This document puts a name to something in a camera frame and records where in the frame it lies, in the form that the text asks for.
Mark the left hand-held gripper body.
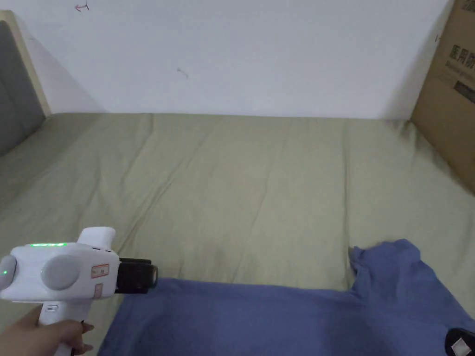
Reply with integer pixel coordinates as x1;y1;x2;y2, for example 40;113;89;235
0;227;159;356

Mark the blue shirt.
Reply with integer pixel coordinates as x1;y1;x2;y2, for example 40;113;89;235
97;238;475;356

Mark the person's left hand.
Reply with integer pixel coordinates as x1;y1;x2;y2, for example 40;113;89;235
0;305;96;356

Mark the bed with pale green sheet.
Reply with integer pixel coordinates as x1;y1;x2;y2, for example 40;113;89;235
0;112;475;356

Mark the grey padded headboard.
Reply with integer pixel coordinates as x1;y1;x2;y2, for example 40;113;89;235
0;10;51;157

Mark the brown cardboard carton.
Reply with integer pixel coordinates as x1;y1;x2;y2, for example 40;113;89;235
410;0;475;194

